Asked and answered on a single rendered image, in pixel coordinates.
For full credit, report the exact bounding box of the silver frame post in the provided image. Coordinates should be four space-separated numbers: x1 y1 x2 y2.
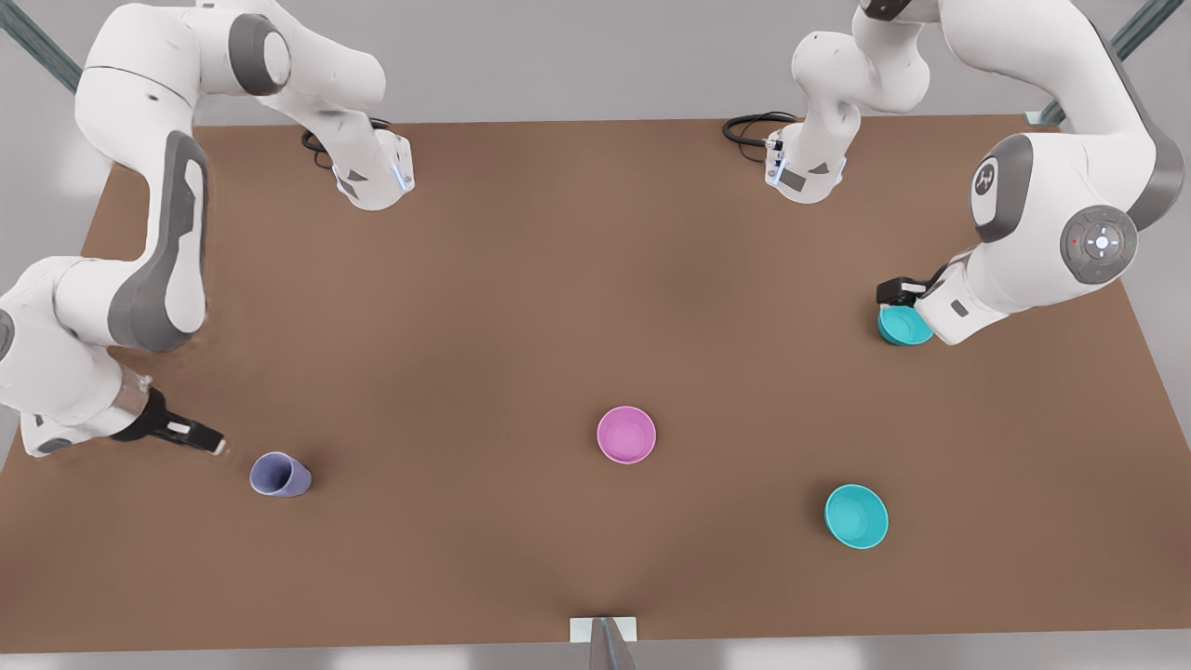
0 0 83 95
1025 0 1185 127
569 615 641 670

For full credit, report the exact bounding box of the lavender cup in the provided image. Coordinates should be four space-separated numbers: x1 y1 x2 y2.
249 451 313 498

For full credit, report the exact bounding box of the teal bowl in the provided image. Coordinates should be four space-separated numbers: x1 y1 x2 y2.
824 484 890 550
878 304 934 347

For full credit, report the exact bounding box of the black cable loop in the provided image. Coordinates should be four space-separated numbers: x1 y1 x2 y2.
301 117 393 170
722 112 801 164

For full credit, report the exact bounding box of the pink bowl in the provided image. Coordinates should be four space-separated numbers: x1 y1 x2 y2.
596 406 657 465

